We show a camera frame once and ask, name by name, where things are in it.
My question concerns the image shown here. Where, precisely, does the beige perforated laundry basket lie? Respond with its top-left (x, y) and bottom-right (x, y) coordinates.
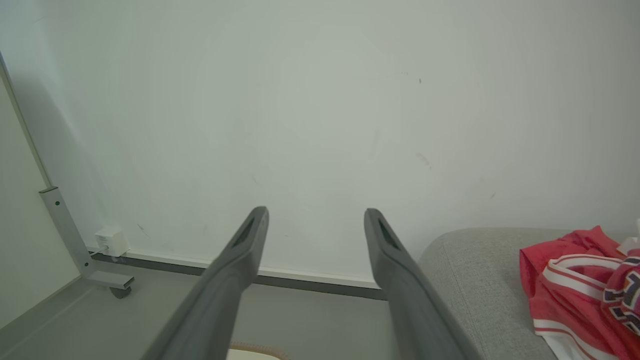
top-left (227, 342), bottom-right (291, 360)

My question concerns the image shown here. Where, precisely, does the grey metal frame with caster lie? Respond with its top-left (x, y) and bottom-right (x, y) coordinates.
top-left (0, 50), bottom-right (135, 300)

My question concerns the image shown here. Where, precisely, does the grey fabric sofa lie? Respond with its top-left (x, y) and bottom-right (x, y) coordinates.
top-left (417, 227), bottom-right (640, 360)

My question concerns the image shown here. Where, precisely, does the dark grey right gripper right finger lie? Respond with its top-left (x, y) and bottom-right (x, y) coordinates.
top-left (364, 208), bottom-right (481, 360)

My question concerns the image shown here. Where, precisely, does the grey white baseboard strip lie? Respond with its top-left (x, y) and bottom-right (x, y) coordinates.
top-left (87, 246), bottom-right (388, 302)

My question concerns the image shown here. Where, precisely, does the white wall power adapter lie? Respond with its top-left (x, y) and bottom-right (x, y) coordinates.
top-left (94, 226), bottom-right (130, 258)

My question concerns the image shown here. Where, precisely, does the red jersey with white stripes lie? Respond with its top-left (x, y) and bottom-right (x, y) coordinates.
top-left (519, 225), bottom-right (640, 360)

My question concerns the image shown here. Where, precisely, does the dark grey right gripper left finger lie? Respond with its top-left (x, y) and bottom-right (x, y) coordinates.
top-left (142, 206), bottom-right (270, 360)

